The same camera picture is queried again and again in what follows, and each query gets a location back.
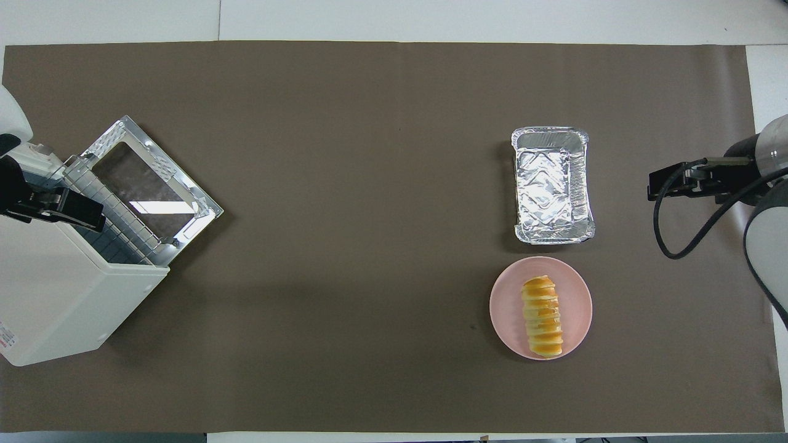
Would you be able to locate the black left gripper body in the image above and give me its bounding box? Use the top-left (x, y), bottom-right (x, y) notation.
top-left (0, 169), bottom-right (63, 222)

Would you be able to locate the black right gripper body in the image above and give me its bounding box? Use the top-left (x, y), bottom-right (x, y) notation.
top-left (688, 162), bottom-right (765, 206)

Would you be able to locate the aluminium foil tray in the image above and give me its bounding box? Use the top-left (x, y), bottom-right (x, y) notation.
top-left (511, 126), bottom-right (597, 245)

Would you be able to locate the sliced golden bread loaf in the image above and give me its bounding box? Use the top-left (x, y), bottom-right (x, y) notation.
top-left (521, 275), bottom-right (564, 358)

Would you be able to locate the metal oven rack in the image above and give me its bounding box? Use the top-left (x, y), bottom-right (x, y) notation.
top-left (65, 157), bottom-right (171, 266)

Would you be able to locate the cream toaster oven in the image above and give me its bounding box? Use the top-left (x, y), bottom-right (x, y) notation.
top-left (0, 116), bottom-right (224, 367)

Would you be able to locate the glass oven door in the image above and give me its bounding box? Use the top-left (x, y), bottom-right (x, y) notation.
top-left (80, 116), bottom-right (224, 247)

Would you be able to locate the pink round plate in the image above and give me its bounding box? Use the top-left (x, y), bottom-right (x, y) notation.
top-left (489, 256), bottom-right (593, 361)

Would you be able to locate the brown table mat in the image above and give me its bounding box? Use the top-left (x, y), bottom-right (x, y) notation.
top-left (0, 41), bottom-right (786, 433)

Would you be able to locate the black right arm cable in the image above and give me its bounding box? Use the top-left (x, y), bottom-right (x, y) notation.
top-left (653, 159), bottom-right (788, 260)

